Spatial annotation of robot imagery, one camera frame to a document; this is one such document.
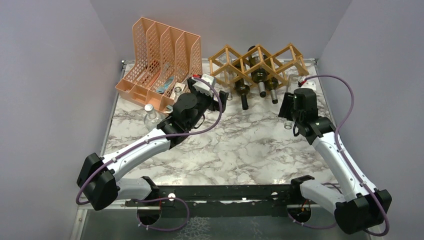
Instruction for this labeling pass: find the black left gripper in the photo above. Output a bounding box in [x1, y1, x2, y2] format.
[187, 79, 229, 130]

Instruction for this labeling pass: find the clear square glass bottle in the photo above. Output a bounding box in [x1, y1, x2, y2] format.
[283, 73, 302, 130]

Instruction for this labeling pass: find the green wine bottle dark neck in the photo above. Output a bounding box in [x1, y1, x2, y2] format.
[234, 78, 250, 110]

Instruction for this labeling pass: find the wooden wine rack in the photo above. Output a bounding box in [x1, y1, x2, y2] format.
[208, 42, 309, 88]

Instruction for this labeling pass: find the green wine bottle silver foil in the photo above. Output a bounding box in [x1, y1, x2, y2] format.
[248, 51, 268, 98]

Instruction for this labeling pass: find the clear round bottle silver cap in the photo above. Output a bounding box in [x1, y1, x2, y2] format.
[143, 104, 165, 132]

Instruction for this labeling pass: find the clear glass bottle front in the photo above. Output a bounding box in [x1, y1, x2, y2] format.
[218, 53, 234, 101]

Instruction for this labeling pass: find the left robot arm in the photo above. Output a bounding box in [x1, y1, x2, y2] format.
[75, 74, 229, 211]

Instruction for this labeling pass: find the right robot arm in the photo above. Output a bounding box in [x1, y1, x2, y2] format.
[278, 88, 392, 235]

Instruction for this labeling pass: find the orange plastic file organizer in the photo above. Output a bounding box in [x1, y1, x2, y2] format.
[115, 17, 203, 113]

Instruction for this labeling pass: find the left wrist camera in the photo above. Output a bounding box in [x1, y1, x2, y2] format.
[192, 74, 216, 97]

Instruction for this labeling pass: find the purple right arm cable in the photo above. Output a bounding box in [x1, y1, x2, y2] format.
[287, 74, 391, 238]

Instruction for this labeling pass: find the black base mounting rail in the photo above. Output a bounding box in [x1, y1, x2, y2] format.
[124, 184, 315, 222]

